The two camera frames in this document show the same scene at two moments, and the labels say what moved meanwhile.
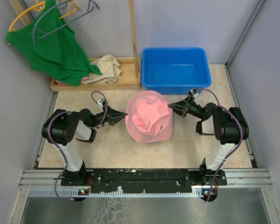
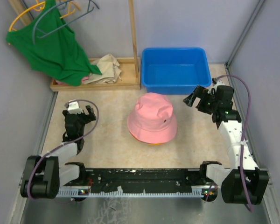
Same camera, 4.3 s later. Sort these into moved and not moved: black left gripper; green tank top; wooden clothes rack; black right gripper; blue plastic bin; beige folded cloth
Moved: black right gripper; black left gripper
Not moved: green tank top; beige folded cloth; wooden clothes rack; blue plastic bin
